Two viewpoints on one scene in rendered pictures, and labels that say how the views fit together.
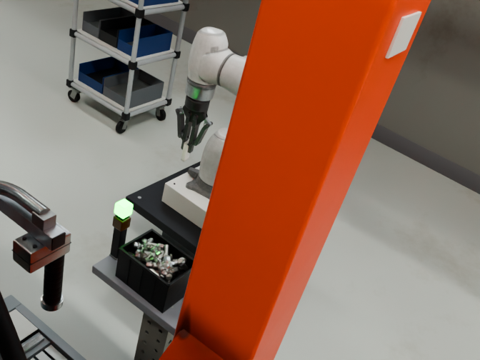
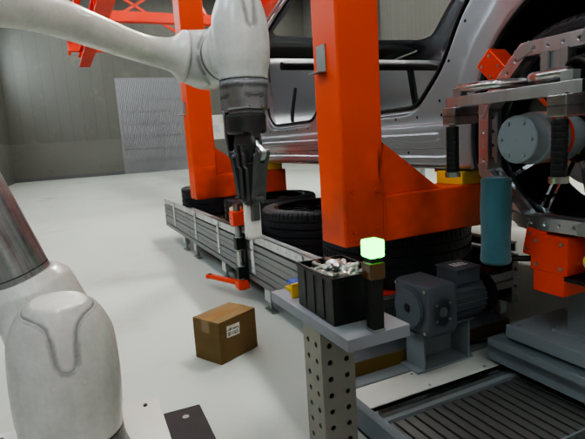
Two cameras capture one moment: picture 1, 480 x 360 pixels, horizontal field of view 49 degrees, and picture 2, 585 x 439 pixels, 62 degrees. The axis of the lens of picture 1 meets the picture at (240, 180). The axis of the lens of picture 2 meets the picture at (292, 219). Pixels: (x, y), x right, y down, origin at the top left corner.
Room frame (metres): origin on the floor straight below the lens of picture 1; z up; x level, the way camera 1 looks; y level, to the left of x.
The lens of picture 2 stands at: (2.13, 0.85, 0.89)
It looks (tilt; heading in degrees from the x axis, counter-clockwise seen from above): 9 degrees down; 219
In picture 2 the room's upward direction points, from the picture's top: 4 degrees counter-clockwise
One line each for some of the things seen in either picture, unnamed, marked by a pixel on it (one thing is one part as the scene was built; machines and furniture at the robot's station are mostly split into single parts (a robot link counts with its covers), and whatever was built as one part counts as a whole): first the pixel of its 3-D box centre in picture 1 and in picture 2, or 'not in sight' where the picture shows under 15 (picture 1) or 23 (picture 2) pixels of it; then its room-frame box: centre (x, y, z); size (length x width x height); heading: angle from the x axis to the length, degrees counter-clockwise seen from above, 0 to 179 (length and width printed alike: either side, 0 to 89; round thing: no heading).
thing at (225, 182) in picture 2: not in sight; (248, 169); (-0.45, -1.66, 0.69); 0.52 x 0.17 x 0.35; 154
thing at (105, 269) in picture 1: (162, 293); (332, 310); (1.12, 0.13, 0.44); 0.43 x 0.17 x 0.03; 64
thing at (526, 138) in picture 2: not in sight; (542, 137); (0.64, 0.52, 0.85); 0.21 x 0.14 x 0.14; 154
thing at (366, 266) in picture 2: (121, 221); (373, 269); (1.20, 0.31, 0.59); 0.04 x 0.04 x 0.04; 64
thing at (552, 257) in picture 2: not in sight; (566, 260); (0.54, 0.57, 0.48); 0.16 x 0.12 x 0.17; 154
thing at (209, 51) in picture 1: (211, 56); (238, 38); (1.45, 0.18, 1.08); 0.13 x 0.11 x 0.16; 68
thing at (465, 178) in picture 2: not in sight; (462, 176); (0.23, 0.15, 0.70); 0.14 x 0.14 x 0.05; 64
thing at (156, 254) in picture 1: (157, 268); (338, 285); (1.13, 0.16, 0.51); 0.20 x 0.14 x 0.13; 63
